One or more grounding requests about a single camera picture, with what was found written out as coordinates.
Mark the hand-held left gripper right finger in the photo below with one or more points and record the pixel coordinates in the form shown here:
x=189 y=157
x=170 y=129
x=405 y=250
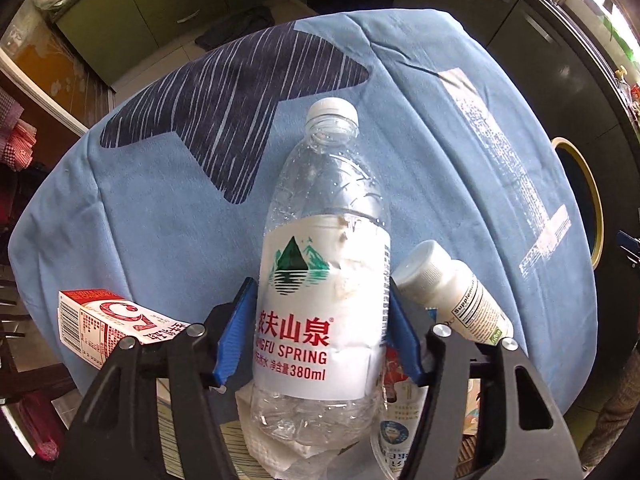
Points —
x=405 y=340

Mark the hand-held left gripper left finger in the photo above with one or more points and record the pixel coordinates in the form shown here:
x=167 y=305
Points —
x=235 y=340

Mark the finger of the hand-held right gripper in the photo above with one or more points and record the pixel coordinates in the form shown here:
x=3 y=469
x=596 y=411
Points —
x=627 y=247

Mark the yellow-rimmed trash bin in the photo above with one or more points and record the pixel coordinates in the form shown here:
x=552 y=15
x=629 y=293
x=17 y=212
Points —
x=580 y=185

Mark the clear plastic water bottle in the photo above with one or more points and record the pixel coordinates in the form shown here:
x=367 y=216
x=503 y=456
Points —
x=320 y=240

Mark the red and white drink carton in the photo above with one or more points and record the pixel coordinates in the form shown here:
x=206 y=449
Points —
x=100 y=320

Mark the white snack pouch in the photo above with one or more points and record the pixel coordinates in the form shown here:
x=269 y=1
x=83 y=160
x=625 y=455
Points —
x=400 y=410

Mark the white pill bottle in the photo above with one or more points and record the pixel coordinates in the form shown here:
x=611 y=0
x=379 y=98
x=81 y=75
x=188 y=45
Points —
x=450 y=280

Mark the blue star-print cloth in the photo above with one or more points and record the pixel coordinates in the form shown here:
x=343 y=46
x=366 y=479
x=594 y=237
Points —
x=425 y=160

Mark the black kitchen counter cabinets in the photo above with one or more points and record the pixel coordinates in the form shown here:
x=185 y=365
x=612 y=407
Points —
x=500 y=10

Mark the red checkered apron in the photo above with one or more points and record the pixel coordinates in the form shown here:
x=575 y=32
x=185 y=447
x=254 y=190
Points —
x=17 y=135

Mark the dark floor mat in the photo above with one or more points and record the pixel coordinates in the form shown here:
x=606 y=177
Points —
x=235 y=27

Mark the orange patterned door panel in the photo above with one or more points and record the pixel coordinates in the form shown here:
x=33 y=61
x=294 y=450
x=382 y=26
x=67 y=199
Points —
x=50 y=70

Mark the green drawer cabinet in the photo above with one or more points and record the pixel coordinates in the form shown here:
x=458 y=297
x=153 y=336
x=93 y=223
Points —
x=150 y=10

